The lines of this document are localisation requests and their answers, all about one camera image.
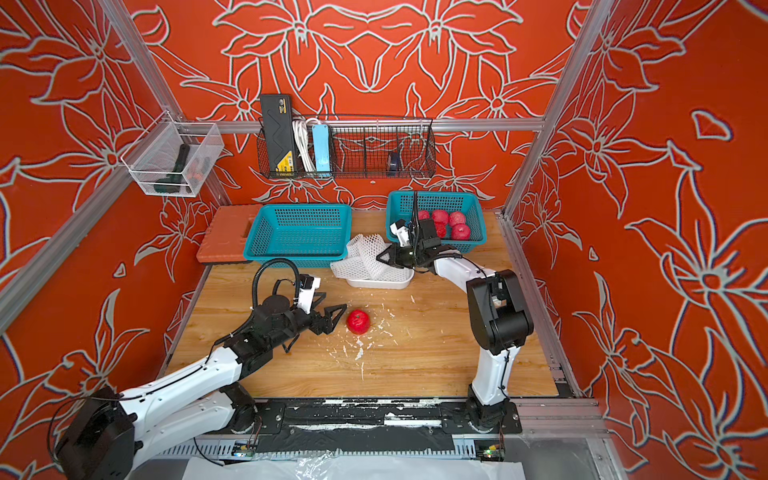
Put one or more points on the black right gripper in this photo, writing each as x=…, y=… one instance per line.
x=395, y=255

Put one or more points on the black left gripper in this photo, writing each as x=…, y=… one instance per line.
x=328, y=314

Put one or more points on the red apple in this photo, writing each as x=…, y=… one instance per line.
x=461, y=232
x=456, y=218

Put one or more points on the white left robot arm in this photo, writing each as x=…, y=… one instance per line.
x=115, y=433

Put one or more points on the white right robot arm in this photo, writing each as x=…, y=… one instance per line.
x=498, y=312

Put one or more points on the orange foam pad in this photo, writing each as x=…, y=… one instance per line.
x=225, y=239

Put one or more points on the teal right plastic basket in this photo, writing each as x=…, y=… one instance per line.
x=400, y=207

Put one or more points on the teal plastic basket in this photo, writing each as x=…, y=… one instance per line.
x=400, y=207
x=309, y=235

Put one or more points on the white plastic tray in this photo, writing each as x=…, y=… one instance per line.
x=384, y=282

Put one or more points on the teal left plastic basket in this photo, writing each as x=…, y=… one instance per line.
x=309, y=235

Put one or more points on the light blue box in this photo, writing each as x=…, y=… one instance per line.
x=322, y=148

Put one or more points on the black rectangular device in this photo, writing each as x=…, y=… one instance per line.
x=277, y=120

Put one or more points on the dark tool in clear box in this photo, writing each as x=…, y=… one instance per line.
x=171, y=182

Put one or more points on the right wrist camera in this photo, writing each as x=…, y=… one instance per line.
x=407, y=233

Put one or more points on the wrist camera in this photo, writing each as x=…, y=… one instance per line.
x=305, y=299
x=407, y=233

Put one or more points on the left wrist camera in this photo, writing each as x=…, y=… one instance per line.
x=305, y=299

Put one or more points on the black wire wall basket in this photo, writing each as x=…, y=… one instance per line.
x=359, y=148

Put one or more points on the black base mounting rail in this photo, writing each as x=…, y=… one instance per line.
x=292, y=427

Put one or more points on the clear acrylic wall box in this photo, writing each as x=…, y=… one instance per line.
x=152, y=154

